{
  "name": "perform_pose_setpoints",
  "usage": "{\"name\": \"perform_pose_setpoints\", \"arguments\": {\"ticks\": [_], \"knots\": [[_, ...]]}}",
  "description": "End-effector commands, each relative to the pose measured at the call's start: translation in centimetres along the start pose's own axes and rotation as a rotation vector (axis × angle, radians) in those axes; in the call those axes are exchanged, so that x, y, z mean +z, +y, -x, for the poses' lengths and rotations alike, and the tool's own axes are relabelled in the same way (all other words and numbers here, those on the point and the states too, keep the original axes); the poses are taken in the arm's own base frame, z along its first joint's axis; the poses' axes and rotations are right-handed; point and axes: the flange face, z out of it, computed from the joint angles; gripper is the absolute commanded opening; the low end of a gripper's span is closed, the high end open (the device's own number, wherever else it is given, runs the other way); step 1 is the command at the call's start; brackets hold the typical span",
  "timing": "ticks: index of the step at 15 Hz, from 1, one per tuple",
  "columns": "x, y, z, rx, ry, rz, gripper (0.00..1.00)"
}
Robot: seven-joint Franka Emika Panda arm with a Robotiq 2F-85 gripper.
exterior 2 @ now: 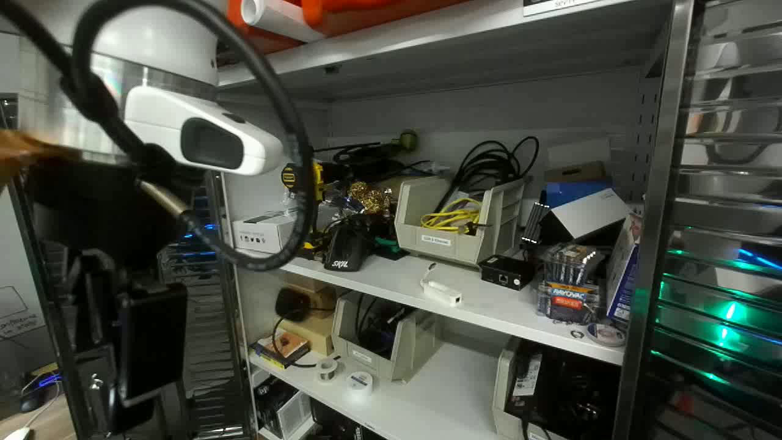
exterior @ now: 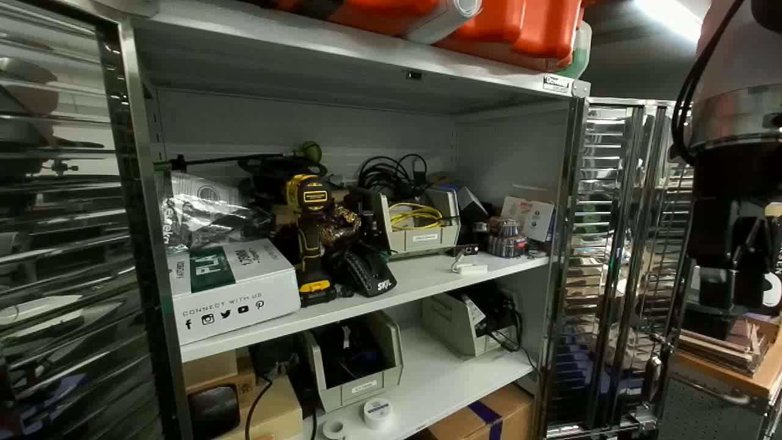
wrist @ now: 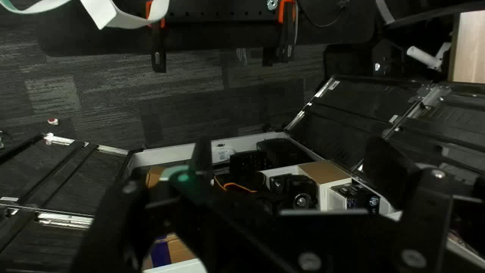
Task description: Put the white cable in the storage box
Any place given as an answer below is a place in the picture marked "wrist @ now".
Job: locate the white metal shelving unit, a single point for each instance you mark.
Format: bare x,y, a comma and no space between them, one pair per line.
237,145

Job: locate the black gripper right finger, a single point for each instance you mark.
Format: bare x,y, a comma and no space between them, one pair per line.
426,218

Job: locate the cardboard box with blue tape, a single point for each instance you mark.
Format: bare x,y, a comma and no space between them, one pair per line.
169,251

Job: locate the white box with black print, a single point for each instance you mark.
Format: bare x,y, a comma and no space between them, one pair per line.
338,199

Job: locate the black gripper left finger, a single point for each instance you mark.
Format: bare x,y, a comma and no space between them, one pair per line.
114,228

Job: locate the metal tray rack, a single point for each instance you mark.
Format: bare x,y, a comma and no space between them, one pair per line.
364,116

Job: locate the black device with round lens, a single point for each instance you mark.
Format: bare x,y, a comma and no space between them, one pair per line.
296,195

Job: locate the orange and black clamp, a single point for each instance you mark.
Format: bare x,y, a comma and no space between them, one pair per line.
282,31

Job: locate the black pegboard panel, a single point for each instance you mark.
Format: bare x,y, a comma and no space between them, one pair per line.
217,20

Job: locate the black ribbed box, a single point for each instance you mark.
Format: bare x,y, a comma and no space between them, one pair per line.
248,168

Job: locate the green round knob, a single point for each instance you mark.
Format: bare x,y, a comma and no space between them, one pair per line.
181,177

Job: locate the light wooden board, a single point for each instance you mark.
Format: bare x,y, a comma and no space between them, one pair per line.
470,48

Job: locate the small brown cardboard box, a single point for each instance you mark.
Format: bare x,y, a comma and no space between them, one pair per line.
326,172

